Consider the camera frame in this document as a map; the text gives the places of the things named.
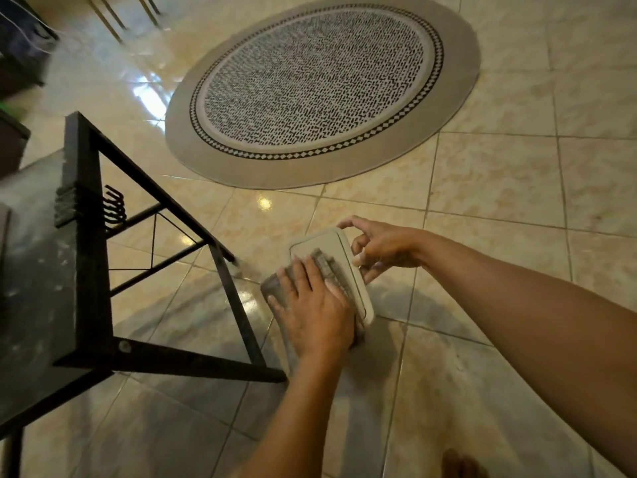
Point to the round patterned grey rug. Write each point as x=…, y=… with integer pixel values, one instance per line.
x=323, y=84

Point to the black bag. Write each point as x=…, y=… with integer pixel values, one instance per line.
x=22, y=39

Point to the person's right hand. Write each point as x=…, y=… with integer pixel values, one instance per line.
x=393, y=246

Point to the person's left middle finger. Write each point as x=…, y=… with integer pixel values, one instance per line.
x=302, y=278

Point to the person's right thumb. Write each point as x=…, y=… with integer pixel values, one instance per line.
x=374, y=273

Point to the gold metal chair legs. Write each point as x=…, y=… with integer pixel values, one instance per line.
x=107, y=17

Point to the black metal frame table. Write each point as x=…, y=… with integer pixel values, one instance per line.
x=89, y=253

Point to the person's right forearm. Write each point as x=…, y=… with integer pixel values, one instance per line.
x=537, y=333

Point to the person's left little finger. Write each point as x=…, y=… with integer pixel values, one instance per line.
x=275, y=306

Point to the black metal hook rack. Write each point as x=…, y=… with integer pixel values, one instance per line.
x=74, y=206

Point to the person's left forearm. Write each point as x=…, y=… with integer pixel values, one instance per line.
x=298, y=423

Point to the person's left hand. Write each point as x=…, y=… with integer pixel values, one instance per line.
x=316, y=323

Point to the dark wooden cabinet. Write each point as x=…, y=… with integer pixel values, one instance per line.
x=11, y=144

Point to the grey cleaning cloth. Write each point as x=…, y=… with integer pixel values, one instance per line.
x=328, y=268

